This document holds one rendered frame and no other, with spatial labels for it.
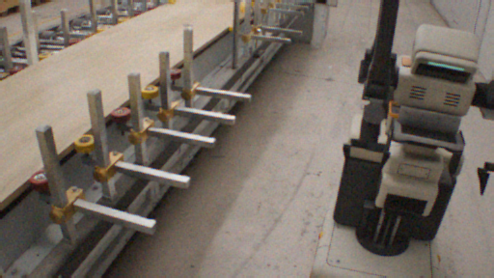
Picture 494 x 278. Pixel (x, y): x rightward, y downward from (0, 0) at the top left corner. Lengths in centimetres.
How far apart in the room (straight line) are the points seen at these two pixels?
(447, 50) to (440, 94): 17
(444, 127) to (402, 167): 23
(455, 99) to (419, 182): 36
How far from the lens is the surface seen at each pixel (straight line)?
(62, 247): 142
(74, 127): 166
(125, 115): 170
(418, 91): 145
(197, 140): 159
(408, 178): 162
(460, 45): 139
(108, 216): 128
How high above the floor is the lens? 165
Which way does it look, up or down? 30 degrees down
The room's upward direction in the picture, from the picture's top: 3 degrees clockwise
